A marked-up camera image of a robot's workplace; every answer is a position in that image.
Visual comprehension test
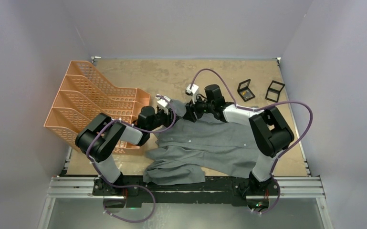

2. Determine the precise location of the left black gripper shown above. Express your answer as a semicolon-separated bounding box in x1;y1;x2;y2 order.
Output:
147;107;180;132

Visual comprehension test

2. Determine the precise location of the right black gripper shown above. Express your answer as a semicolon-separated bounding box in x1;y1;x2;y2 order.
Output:
184;93;215;123

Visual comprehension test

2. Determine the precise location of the grey button-up shirt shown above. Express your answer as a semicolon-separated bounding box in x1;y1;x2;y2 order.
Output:
143;114;260;185

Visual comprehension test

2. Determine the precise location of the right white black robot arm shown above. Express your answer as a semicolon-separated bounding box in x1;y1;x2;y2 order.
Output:
183;84;294;194

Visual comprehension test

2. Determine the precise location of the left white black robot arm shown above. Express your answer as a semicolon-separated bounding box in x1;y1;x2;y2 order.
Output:
74;106;178;195

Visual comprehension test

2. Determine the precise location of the orange plastic file organizer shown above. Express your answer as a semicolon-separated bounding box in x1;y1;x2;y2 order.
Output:
44;61;150;151

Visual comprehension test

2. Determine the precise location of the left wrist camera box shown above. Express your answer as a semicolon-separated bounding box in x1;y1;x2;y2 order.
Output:
156;95;170;113

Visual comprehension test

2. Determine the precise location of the left black display frame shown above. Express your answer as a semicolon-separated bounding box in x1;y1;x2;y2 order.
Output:
237;79;255;102

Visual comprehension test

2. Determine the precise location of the black display frame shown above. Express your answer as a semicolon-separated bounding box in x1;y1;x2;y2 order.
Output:
237;79;255;102
265;80;285;103

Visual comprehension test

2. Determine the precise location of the right black display frame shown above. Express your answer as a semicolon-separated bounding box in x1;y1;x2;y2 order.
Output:
265;80;285;103

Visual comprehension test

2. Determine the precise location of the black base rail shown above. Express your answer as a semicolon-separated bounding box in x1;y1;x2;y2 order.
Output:
92;176;279;209

